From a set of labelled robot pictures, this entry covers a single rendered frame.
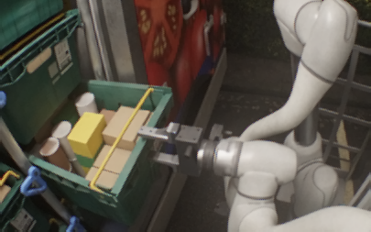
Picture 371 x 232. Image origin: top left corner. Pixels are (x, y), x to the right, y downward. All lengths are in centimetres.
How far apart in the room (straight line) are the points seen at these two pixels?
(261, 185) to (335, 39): 36
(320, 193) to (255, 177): 37
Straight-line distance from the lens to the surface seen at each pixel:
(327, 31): 55
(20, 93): 71
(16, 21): 71
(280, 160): 60
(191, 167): 67
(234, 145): 62
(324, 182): 91
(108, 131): 82
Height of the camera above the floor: 161
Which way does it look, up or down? 38 degrees down
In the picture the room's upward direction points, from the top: 8 degrees counter-clockwise
